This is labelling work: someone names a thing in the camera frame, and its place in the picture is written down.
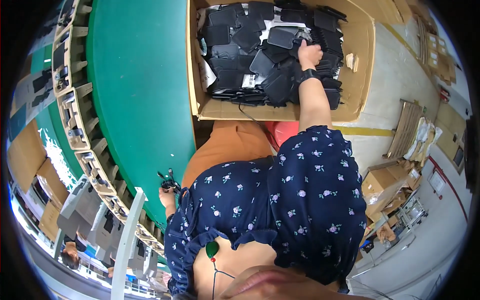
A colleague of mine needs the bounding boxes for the person's right hand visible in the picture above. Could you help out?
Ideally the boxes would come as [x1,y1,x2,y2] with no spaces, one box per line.
[297,38,324,71]

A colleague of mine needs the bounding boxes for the person's left hand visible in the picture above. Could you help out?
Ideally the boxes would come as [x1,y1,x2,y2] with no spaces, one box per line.
[158,187,178,208]

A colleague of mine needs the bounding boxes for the bundle of black cables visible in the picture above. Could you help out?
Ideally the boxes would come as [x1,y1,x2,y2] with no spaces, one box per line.
[157,168,182,195]

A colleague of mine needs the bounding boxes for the black wrist band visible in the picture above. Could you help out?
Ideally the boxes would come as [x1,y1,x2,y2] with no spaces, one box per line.
[294,68,322,85]

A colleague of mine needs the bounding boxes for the large cardboard carton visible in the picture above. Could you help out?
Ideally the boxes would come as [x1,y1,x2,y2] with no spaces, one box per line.
[186,0,376,122]

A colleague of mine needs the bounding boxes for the heap of black pouches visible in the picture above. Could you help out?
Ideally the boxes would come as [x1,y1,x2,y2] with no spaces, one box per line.
[197,1,348,110]

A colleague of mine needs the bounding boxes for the person's legs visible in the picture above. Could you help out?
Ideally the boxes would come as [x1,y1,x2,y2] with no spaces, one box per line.
[181,121,275,189]

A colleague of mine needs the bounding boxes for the red plastic stool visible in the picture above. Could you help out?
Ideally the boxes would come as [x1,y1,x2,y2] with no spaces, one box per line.
[265,121,300,151]

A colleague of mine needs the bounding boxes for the green conveyor belt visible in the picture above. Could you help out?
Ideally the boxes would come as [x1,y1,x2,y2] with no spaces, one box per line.
[30,0,196,230]

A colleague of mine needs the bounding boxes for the white paper sheet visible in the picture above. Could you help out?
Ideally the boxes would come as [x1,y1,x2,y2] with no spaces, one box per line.
[197,54,218,92]

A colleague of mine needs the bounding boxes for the row of cardboard trays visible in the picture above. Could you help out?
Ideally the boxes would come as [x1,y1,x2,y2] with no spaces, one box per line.
[51,0,166,259]

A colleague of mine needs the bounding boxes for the wooden pallet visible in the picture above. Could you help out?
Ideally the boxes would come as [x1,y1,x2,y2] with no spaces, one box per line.
[383,99,424,160]

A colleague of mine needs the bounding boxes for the stack of flat cartons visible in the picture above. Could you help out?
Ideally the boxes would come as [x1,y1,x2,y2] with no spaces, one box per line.
[412,13,457,86]

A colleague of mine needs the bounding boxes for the brown cartons stack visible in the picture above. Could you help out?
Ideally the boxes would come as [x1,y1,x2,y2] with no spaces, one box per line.
[7,119,70,241]

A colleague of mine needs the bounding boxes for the person's body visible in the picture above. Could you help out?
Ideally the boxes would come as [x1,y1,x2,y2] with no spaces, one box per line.
[164,125,368,300]

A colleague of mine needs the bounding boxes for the heap of white foam sheets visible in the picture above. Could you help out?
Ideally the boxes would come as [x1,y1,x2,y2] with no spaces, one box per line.
[403,117,443,167]

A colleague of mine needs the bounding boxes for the heap of cardboard boxes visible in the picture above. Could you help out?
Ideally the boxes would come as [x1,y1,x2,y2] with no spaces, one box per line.
[361,159,422,226]

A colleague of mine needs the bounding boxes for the white metal post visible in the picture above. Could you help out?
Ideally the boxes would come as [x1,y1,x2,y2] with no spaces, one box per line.
[110,187,147,300]

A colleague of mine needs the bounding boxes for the thin black cable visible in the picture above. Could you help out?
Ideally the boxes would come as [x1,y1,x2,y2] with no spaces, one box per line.
[238,103,280,151]

